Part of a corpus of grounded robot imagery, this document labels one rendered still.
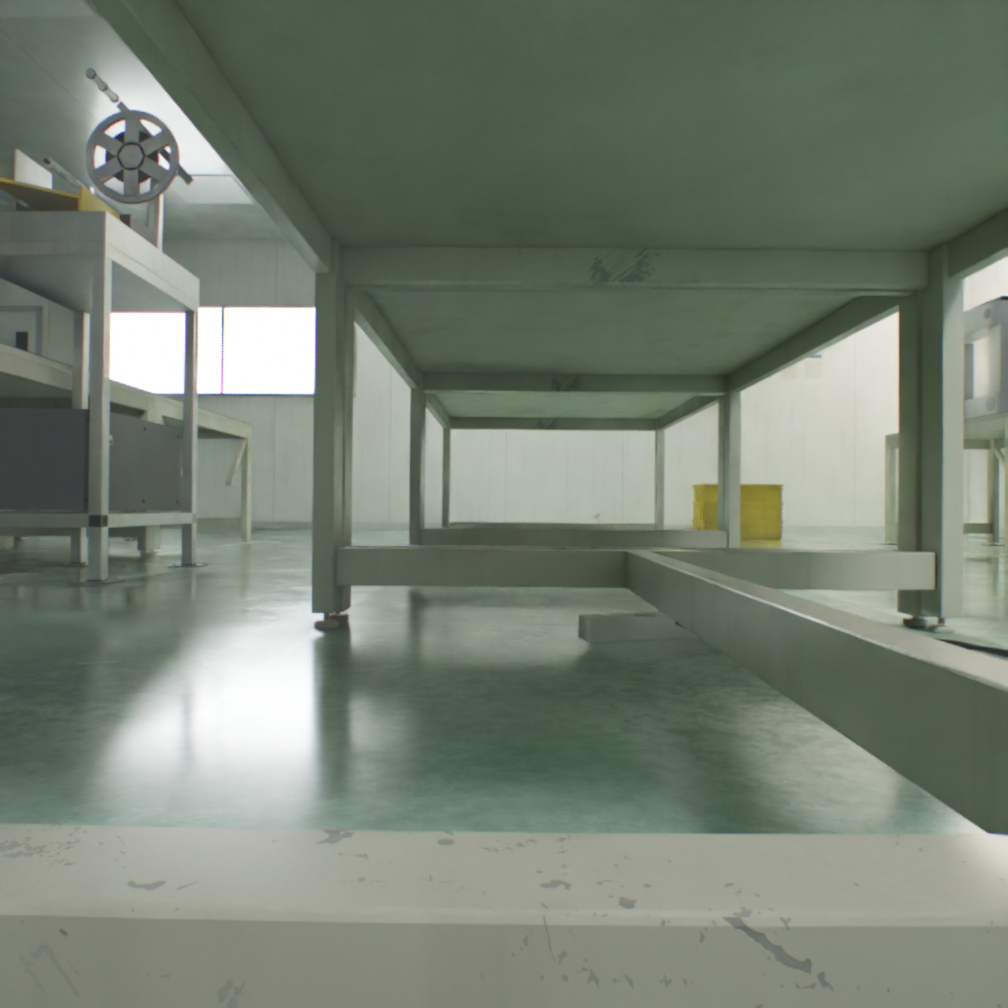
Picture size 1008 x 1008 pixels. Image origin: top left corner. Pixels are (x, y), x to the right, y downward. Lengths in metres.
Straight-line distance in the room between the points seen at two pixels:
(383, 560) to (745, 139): 0.91
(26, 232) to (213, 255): 5.76
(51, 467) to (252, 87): 1.78
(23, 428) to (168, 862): 2.57
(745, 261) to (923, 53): 0.65
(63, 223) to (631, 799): 2.40
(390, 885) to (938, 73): 1.06
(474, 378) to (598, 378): 0.46
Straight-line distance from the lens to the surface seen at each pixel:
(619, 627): 1.39
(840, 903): 0.18
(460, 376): 2.97
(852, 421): 8.33
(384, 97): 1.08
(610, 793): 0.68
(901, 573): 1.65
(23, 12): 5.43
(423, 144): 1.19
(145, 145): 3.28
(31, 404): 4.29
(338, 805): 0.65
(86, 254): 2.68
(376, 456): 7.72
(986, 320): 5.33
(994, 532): 6.29
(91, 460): 2.57
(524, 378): 2.96
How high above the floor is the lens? 0.23
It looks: level
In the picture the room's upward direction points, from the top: straight up
